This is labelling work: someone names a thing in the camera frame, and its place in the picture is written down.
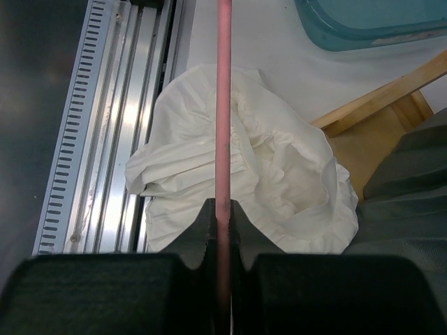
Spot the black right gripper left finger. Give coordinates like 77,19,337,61
160,198,217,272

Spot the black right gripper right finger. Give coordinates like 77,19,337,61
230,200,285,271

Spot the white skirt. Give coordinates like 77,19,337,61
125,64,358,254

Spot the pink clothes hanger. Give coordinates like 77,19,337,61
215,1,232,334

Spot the grey pleated skirt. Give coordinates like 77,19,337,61
344,106,447,280

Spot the wooden clothes rack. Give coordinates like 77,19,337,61
312,51,446,198

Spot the teal plastic basin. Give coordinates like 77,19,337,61
295,0,446,52

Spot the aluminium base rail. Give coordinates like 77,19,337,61
64,1,184,253

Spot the white slotted cable duct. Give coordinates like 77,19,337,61
32,1,131,255

